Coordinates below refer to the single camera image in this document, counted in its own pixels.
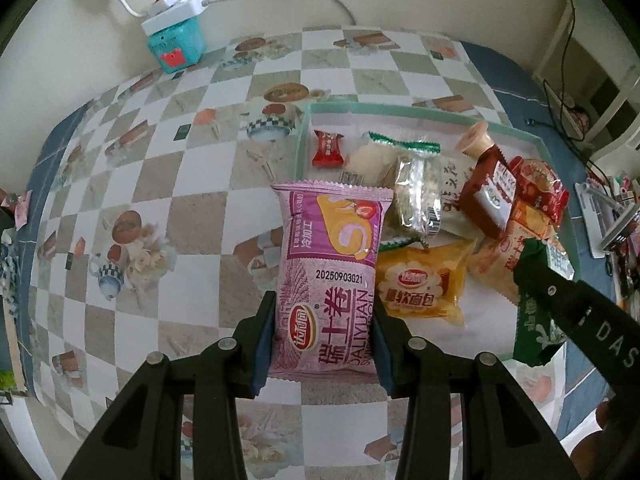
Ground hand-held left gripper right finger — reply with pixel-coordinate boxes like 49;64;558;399
372;302;581;480

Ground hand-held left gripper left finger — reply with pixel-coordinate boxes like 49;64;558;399
62;290;278;480

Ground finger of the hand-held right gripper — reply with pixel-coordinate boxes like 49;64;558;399
512;250;577;333

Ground orange snack packet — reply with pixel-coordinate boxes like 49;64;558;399
467;200;556;306

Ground yellow soft bread packet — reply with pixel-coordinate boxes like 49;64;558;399
375;237;476;328

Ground pink swiss roll packet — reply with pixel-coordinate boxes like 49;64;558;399
270;180;396;383

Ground dark red snack packet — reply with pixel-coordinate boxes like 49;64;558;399
460;142;518;240

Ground white snack packet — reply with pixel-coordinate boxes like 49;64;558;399
435;152;481;238

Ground clear pastry green ends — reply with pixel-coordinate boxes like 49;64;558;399
367;131;443;253

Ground peach jelly cup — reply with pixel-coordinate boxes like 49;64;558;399
455;121;496;158

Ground round bun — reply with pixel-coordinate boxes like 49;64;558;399
345;132;401;191

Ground small red candy packet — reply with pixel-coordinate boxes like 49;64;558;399
312;129;346;168

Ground teal rimmed white tray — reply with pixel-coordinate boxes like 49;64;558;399
295;101;583;331

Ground white phone stand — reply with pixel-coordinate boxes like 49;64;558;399
574;180;640;261

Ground white plastic chair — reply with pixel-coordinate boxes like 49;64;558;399
532;0;640;161

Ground green printed packaging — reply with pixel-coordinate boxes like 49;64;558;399
0;367;26;396

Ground small pink snack packet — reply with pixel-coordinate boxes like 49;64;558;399
10;190;33;231

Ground teal box with red crab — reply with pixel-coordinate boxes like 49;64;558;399
146;16;207;75

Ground white power strip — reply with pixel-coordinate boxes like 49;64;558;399
141;0;210;36

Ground black charging cable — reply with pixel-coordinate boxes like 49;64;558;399
525;0;640;181

